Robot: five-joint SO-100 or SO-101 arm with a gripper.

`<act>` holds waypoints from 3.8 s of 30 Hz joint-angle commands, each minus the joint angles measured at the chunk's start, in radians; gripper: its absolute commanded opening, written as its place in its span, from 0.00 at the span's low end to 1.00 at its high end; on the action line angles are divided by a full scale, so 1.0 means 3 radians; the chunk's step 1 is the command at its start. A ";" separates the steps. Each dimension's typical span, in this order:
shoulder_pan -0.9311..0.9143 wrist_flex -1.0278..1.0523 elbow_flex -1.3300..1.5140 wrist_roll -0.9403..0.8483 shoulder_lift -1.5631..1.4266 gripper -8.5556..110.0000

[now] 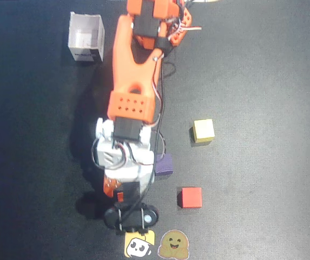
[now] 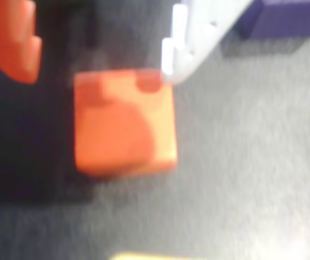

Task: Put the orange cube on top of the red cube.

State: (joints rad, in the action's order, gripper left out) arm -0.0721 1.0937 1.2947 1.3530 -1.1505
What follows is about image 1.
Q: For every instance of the black fabric mat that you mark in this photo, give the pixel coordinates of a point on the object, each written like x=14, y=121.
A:
x=252, y=162

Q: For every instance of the orange and white robot arm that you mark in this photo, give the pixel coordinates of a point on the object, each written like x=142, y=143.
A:
x=130, y=70

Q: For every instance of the red wooden cube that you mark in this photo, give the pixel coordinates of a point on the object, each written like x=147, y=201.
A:
x=191, y=197

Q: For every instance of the black wrist webcam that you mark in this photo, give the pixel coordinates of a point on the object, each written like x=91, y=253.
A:
x=133, y=219

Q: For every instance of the yellow wooden cube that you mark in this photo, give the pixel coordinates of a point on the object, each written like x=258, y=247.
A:
x=204, y=130

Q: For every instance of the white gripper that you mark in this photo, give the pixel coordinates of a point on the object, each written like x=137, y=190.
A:
x=131, y=191

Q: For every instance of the yellow robot face sticker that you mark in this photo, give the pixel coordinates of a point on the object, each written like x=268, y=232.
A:
x=139, y=245

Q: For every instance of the hugging face emoji sticker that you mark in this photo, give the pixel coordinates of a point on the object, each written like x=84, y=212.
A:
x=173, y=243

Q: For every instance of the white open paper box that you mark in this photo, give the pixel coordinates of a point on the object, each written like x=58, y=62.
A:
x=85, y=36

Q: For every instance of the purple wooden cube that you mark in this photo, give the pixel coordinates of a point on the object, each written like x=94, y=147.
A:
x=165, y=163

